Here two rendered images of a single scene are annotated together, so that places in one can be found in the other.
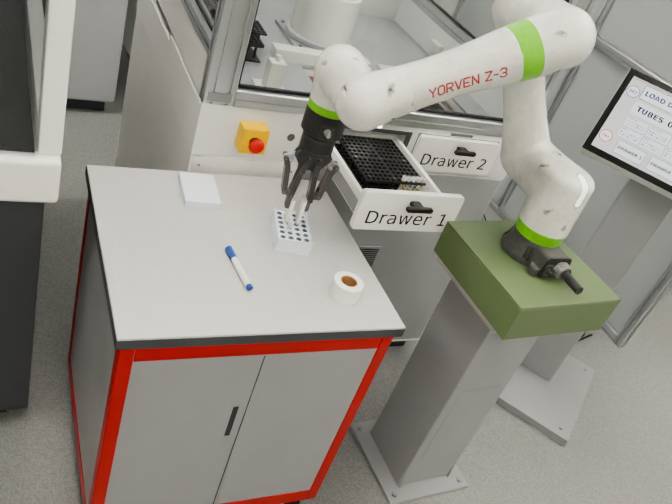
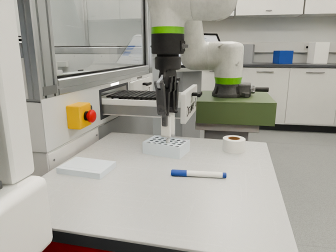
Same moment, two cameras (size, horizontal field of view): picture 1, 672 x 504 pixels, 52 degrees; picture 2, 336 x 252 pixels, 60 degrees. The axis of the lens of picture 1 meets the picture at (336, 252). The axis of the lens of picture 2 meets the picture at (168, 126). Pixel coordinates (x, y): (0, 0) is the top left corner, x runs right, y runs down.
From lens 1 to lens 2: 121 cm
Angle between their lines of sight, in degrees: 44
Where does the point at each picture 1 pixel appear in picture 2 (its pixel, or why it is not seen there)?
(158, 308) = (247, 225)
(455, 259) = (216, 115)
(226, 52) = (43, 45)
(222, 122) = (57, 112)
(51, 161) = (36, 181)
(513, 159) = (199, 55)
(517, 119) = (197, 30)
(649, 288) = not seen: hidden behind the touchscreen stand
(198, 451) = not seen: outside the picture
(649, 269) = not seen: hidden behind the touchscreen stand
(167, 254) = (164, 202)
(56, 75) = (6, 37)
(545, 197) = (233, 57)
